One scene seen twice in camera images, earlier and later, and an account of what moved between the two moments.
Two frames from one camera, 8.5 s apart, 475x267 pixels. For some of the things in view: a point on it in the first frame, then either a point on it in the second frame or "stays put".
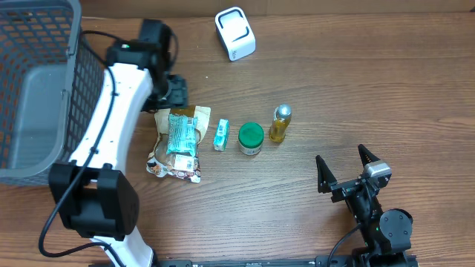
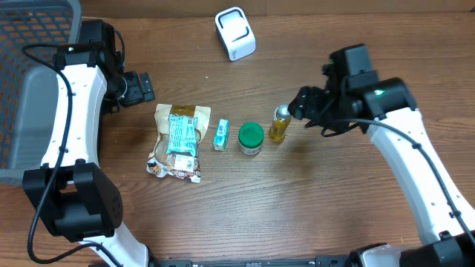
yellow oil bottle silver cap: [280, 122] stays put
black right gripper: [344, 189] to [308, 107]
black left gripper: [178, 97] to [139, 95]
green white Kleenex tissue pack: [221, 136] stays put
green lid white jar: [250, 137] stays put
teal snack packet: [182, 133] stays put
